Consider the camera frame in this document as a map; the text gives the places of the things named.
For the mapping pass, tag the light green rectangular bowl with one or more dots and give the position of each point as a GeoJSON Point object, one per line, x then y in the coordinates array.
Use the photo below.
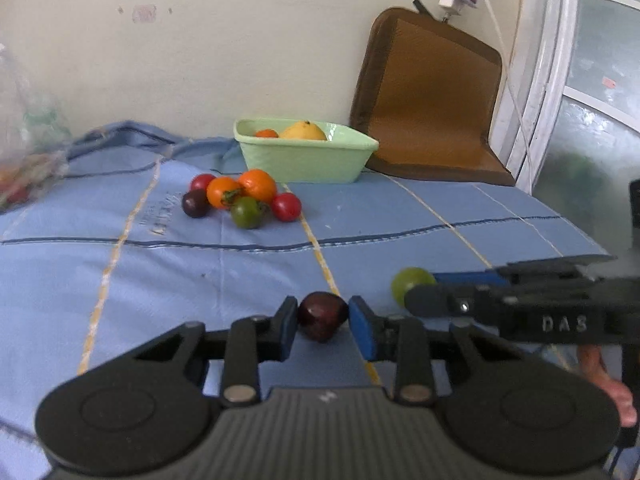
{"type": "Point", "coordinates": [300, 160]}

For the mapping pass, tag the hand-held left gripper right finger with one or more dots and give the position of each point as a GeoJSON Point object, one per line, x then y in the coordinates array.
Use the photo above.
{"type": "Point", "coordinates": [362, 335]}

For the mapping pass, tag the brown woven mat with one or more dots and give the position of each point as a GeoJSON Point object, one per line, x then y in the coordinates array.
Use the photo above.
{"type": "Point", "coordinates": [430, 100]}

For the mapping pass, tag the white window frame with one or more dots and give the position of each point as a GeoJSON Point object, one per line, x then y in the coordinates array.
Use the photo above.
{"type": "Point", "coordinates": [545, 60]}

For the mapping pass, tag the clear plastic bag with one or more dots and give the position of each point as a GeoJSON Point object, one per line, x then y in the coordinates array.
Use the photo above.
{"type": "Point", "coordinates": [30, 150]}

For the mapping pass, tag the light green tomato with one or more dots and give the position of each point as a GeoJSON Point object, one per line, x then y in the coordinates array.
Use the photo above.
{"type": "Point", "coordinates": [407, 280]}

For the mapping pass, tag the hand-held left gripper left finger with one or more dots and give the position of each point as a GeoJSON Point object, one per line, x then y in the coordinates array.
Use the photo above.
{"type": "Point", "coordinates": [286, 332]}

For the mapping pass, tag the small orange tomato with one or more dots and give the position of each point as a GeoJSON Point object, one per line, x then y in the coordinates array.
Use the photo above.
{"type": "Point", "coordinates": [266, 133]}

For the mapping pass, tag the dark red tomato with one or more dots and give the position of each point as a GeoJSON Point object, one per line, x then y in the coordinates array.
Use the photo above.
{"type": "Point", "coordinates": [322, 317]}

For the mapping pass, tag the small red tomato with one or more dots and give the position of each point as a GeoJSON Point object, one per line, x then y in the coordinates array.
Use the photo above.
{"type": "Point", "coordinates": [201, 181]}

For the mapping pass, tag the blue striped blanket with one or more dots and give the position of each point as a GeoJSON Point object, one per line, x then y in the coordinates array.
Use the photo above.
{"type": "Point", "coordinates": [175, 270]}

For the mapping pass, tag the dark green tomato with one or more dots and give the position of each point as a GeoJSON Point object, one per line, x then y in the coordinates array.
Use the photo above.
{"type": "Point", "coordinates": [246, 212]}

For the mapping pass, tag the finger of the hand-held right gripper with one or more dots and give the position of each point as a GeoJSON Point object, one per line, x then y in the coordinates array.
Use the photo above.
{"type": "Point", "coordinates": [435, 301]}
{"type": "Point", "coordinates": [465, 278]}

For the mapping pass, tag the orange tomato with stem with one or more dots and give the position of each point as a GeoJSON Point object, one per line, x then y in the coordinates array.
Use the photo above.
{"type": "Point", "coordinates": [220, 192]}

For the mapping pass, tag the large orange tomato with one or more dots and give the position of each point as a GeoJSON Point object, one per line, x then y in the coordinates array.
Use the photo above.
{"type": "Point", "coordinates": [257, 185]}

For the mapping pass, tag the short black tape strip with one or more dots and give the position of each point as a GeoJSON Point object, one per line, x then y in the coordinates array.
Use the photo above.
{"type": "Point", "coordinates": [420, 6]}

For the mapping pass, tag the dark purple tomato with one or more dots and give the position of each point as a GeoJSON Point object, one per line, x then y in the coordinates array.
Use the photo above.
{"type": "Point", "coordinates": [195, 204]}

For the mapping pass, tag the yellow lemon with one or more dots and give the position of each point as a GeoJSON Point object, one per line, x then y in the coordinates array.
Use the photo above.
{"type": "Point", "coordinates": [302, 131]}

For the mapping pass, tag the person's right hand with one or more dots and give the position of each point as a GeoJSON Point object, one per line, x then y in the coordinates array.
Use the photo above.
{"type": "Point", "coordinates": [600, 375]}

